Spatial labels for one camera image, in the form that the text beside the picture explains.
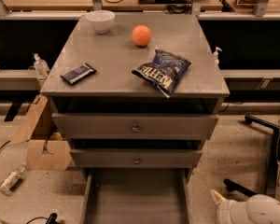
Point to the grey top drawer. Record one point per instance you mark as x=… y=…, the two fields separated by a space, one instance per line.
x=135 y=126

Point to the clear plastic bottle on floor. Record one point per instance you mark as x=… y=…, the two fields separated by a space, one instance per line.
x=12 y=180

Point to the black metal stand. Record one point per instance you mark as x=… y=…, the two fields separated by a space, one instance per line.
x=274 y=156

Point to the orange fruit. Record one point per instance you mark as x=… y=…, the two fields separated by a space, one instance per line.
x=141 y=35

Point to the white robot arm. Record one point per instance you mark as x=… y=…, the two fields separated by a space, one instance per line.
x=258 y=209

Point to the grey middle drawer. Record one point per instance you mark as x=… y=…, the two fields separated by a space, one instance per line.
x=135 y=158

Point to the yellowish foam gripper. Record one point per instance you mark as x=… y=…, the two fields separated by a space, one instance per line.
x=230 y=209

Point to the grey drawer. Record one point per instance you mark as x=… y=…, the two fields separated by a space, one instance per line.
x=135 y=158
x=136 y=196
x=135 y=126

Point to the white ceramic bowl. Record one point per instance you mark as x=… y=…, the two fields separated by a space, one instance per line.
x=101 y=20

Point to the brown cardboard box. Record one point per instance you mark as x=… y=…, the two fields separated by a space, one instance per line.
x=46 y=148

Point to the clear bottle on shelf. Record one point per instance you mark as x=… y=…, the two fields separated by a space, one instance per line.
x=41 y=66

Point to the blue Kettle chips bag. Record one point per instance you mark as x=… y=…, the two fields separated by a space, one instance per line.
x=164 y=71

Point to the white pump dispenser bottle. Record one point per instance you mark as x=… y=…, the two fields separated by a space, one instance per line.
x=216 y=54

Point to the grey drawer cabinet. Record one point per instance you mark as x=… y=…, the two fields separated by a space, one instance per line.
x=114 y=88

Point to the dark blue snack bar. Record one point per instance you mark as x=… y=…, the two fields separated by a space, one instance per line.
x=79 y=73

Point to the grey bottom drawer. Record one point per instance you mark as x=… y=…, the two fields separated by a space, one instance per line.
x=136 y=196

